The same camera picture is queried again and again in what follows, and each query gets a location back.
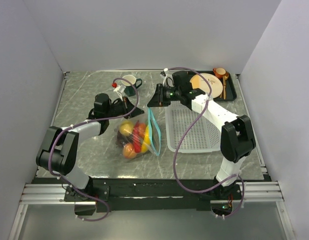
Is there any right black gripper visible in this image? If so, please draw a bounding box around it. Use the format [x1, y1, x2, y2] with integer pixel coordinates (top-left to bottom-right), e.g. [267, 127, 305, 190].
[147, 83, 182, 108]

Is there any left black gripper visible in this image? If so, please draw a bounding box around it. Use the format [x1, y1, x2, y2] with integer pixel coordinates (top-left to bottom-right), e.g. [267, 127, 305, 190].
[105, 96, 145, 119]

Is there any clear zip top bag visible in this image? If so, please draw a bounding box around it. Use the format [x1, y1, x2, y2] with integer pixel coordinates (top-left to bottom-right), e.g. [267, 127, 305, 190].
[114, 107, 162, 160]

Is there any red chili pepper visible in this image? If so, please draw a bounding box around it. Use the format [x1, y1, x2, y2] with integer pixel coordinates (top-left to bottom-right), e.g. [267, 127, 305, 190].
[132, 121, 141, 153]

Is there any peach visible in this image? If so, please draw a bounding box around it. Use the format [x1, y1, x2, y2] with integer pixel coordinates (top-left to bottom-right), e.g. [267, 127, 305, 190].
[122, 143, 137, 159]

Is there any banana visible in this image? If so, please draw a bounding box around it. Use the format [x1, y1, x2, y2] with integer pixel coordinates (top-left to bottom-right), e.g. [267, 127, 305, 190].
[141, 125, 150, 153]

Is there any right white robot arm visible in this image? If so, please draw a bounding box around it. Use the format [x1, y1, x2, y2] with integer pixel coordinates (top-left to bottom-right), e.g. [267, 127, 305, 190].
[147, 68, 256, 199]

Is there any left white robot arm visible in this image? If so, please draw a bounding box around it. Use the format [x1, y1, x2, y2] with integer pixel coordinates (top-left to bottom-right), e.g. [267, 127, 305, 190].
[36, 93, 145, 201]

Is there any beige round plate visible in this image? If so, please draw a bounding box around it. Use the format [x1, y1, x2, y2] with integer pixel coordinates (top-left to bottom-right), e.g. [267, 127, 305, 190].
[190, 73, 223, 99]

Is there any green mug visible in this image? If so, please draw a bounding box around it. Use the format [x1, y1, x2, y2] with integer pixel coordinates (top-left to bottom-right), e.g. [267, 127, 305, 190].
[121, 74, 143, 97]

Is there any small orange cup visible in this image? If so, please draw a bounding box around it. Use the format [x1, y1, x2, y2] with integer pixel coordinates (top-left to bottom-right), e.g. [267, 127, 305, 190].
[212, 67, 227, 79]

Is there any gold spoon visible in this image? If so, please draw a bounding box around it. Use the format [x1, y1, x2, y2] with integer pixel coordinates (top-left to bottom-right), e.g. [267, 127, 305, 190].
[219, 72, 229, 100]

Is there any dark green tray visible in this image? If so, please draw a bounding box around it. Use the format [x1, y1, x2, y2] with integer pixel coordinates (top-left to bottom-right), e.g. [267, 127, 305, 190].
[200, 71, 237, 102]

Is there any white plastic basket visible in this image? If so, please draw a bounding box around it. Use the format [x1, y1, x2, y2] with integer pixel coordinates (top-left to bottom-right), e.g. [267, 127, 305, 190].
[164, 101, 221, 154]

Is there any black base beam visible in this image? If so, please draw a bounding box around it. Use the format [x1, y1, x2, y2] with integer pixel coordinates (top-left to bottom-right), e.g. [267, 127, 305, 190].
[31, 174, 273, 216]

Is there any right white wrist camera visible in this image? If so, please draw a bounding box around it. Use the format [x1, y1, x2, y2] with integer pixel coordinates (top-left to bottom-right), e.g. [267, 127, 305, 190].
[160, 68, 174, 87]

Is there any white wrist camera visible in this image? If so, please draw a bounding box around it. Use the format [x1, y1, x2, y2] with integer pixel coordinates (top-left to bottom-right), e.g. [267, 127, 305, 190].
[160, 68, 174, 87]
[113, 84, 126, 98]

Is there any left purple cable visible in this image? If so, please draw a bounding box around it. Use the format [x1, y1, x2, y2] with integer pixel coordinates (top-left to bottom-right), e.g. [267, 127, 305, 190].
[48, 77, 140, 223]

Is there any purple cable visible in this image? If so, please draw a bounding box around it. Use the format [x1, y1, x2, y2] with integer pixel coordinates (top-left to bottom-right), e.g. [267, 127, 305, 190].
[166, 66, 245, 219]
[48, 77, 140, 223]

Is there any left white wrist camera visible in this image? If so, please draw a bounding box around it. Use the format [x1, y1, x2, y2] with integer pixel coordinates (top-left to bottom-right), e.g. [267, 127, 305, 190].
[113, 84, 126, 98]

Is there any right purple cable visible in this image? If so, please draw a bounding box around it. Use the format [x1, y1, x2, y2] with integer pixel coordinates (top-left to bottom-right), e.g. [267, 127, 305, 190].
[166, 66, 245, 219]

